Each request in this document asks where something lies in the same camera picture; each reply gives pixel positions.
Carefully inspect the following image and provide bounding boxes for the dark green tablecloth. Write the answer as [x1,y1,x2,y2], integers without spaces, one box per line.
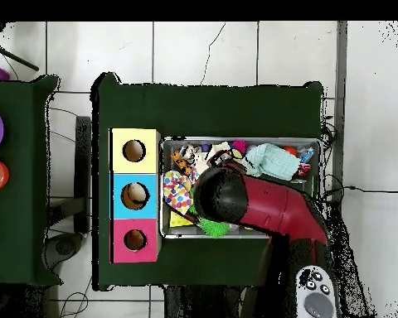
[0,74,63,287]
[90,71,326,292]

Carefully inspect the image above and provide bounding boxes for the green fuzzy toy with eyes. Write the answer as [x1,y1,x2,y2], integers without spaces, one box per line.
[197,216,231,239]

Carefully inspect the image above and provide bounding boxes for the black cable with plug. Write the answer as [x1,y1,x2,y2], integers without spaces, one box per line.
[323,173,398,206]

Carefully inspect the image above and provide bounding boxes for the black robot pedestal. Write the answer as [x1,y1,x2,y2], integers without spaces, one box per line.
[163,285,250,318]

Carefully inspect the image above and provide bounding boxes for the grey rounded floor object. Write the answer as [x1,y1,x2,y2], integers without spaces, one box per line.
[45,231,85,269]

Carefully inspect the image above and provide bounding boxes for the black tripod leg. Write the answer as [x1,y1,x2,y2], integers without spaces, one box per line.
[0,41,40,72]

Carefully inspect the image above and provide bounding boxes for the wooden box with three holes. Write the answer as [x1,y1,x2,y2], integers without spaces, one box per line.
[108,128,163,265]

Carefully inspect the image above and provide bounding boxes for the orange tiger plush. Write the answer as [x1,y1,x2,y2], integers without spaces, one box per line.
[170,150,195,176]

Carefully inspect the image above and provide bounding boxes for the mint green cloth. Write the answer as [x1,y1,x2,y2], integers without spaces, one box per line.
[244,142,302,181]

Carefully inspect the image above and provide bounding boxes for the white multicolour dotted cloth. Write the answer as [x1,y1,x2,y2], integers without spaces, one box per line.
[163,170,195,215]

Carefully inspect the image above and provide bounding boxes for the silver wire mesh bin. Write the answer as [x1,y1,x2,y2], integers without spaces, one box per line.
[158,135,323,241]

